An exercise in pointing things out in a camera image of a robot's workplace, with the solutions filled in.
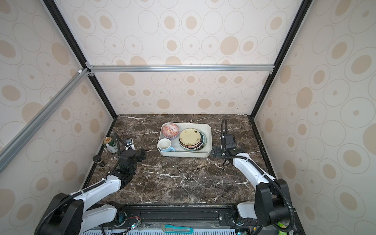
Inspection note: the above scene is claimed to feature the black frame post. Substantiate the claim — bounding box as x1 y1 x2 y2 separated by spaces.
42 0 118 119
249 0 313 121

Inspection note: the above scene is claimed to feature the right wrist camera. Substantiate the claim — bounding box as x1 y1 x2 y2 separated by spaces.
221 134 237 151

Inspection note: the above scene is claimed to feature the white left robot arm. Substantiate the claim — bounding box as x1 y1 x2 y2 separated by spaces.
34 139 146 235

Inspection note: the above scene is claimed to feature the light blue ceramic mug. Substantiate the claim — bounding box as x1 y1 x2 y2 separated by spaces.
158 138 176 152

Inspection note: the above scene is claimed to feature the red patterned bowl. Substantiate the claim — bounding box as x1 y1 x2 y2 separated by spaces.
162 123 180 139

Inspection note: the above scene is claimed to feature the cream yellow printed plate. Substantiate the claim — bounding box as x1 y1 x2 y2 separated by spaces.
179 128 202 146

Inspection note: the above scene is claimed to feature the green snack packet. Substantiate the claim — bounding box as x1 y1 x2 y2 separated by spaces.
278 223 289 235

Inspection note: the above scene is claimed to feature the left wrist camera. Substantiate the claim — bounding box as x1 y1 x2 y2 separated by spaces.
124 139 135 150

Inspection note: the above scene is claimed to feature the small dark cap bottle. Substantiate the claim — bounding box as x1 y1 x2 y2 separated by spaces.
93 155 106 168

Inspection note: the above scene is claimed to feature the black frame post left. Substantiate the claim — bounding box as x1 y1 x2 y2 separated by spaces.
42 0 118 119

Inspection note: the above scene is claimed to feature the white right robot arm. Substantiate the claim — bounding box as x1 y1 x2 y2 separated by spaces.
212 119 295 234

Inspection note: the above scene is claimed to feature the green label drink bottle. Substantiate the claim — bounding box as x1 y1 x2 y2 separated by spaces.
103 136 118 154

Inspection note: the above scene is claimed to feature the teal utility knife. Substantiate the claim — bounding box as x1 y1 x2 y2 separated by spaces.
161 224 194 235

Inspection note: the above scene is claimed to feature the white plastic bin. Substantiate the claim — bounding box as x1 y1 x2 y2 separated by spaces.
157 122 212 158

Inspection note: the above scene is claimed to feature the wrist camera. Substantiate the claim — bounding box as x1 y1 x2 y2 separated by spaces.
124 139 135 150
221 134 237 151

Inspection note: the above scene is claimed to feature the silver aluminium rail left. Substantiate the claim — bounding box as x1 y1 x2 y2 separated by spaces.
1 68 89 171

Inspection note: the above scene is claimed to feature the silver aluminium rail back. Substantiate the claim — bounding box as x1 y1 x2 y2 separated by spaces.
81 63 275 74

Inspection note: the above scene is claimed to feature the white green rimmed plate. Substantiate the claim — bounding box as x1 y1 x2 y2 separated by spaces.
179 131 207 151

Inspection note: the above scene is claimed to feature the black frame post right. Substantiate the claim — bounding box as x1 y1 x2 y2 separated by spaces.
249 0 313 121

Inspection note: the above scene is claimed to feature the silver aluminium rail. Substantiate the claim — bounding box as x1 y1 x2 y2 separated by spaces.
1 68 89 171
81 63 275 74

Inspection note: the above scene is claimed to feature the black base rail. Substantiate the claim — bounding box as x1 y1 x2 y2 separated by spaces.
51 204 306 235

